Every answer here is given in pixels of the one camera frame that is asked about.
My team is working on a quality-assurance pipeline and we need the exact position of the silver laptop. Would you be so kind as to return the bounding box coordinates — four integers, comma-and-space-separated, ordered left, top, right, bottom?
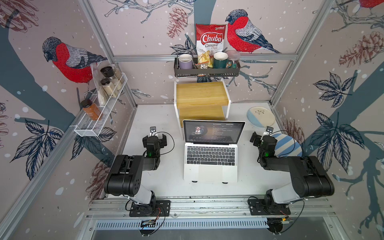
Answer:
183, 120, 246, 184

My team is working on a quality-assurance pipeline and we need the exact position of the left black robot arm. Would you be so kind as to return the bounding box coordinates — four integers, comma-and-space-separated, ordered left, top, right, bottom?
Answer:
104, 135, 171, 217

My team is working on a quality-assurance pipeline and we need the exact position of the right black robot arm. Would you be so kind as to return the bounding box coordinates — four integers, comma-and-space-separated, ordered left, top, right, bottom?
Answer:
250, 132, 335, 215

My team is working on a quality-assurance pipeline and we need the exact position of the black lid spice jar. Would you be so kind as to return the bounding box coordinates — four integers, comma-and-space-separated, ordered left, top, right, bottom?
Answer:
101, 66, 123, 91

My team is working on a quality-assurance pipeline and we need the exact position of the blue striped plate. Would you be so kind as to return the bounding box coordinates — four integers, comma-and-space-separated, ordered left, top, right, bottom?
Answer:
272, 133, 303, 158

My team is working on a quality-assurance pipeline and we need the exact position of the cream and blue plate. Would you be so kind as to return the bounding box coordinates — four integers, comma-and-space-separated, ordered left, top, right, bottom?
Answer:
247, 107, 276, 128

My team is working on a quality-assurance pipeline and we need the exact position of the two-tier wooden shelf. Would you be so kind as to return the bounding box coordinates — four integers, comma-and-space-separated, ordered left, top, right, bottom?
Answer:
174, 80, 232, 138

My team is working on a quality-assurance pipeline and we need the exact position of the beige spice jar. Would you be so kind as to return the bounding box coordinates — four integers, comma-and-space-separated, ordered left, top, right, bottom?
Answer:
101, 78, 118, 98

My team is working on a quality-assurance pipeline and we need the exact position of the orange spice jar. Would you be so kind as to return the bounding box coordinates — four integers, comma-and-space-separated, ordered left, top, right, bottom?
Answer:
81, 100, 102, 121

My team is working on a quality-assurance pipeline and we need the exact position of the lilac mug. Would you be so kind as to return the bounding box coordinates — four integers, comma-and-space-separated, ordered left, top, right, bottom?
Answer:
178, 54, 194, 70

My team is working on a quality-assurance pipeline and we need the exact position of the pink glass cup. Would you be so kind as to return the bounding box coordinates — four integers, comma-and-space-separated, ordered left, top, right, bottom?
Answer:
226, 50, 241, 69

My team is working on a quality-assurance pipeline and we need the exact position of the dark green mug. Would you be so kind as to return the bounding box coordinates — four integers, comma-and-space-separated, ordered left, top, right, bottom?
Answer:
213, 52, 233, 69

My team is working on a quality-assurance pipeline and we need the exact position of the red Chuba chips bag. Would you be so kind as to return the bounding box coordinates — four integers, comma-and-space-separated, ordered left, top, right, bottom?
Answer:
196, 24, 226, 68

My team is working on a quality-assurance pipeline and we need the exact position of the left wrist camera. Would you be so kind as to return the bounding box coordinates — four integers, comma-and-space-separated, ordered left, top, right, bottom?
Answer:
150, 127, 157, 135

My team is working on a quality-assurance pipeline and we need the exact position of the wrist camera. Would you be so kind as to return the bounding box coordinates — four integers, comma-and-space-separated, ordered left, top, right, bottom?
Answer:
263, 126, 274, 136
150, 127, 157, 135

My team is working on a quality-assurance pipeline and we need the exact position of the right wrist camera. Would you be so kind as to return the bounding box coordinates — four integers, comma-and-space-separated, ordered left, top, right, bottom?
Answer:
263, 126, 274, 136

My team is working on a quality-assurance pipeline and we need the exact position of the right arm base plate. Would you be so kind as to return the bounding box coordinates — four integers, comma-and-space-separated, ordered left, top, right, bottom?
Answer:
247, 197, 291, 216

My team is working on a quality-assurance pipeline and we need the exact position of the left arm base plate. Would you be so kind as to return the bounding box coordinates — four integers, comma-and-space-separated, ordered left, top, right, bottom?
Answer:
127, 200, 171, 217

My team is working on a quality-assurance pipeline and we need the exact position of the white wire spice rack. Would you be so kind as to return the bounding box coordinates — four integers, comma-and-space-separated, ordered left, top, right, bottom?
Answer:
75, 73, 128, 137

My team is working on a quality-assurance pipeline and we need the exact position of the dark grey wall basket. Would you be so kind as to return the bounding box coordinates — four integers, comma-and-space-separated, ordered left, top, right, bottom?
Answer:
174, 56, 241, 78

